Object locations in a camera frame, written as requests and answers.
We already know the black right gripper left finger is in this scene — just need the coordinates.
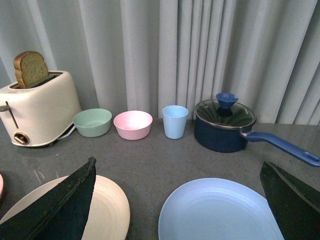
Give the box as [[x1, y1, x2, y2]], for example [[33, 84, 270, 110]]
[[0, 157, 96, 240]]

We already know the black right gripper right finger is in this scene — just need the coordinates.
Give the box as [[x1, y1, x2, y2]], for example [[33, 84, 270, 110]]
[[259, 161, 320, 240]]

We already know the cream white plate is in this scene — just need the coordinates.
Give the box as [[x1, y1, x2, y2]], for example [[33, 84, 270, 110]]
[[0, 175, 130, 240]]

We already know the pink plate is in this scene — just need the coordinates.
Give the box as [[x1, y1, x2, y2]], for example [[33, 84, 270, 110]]
[[0, 174, 4, 198]]

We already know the light blue plate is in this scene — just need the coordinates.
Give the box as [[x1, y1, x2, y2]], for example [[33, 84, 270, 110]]
[[158, 178, 284, 240]]

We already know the green bowl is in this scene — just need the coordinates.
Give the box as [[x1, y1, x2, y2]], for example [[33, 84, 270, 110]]
[[73, 108, 112, 138]]

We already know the cream white toaster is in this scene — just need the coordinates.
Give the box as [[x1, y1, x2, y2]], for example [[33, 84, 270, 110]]
[[0, 71, 81, 147]]

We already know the dark blue saucepan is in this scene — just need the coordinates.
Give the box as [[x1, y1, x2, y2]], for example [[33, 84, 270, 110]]
[[194, 98, 320, 168]]

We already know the pink bowl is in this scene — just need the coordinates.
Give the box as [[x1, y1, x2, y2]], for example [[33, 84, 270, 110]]
[[113, 110, 153, 141]]

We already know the glass pot lid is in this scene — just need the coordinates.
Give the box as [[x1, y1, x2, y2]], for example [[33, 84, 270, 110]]
[[195, 93, 257, 129]]

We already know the brown bread slice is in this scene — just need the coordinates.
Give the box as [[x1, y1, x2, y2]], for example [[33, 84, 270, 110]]
[[13, 51, 49, 89]]

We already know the light blue cup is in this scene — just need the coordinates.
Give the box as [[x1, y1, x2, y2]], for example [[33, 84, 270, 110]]
[[162, 105, 189, 140]]

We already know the grey curtain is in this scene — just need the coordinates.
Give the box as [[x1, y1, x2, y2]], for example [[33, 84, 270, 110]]
[[0, 0, 320, 125]]

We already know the white toaster cable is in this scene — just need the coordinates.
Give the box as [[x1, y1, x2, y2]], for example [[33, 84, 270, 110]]
[[56, 124, 77, 141]]

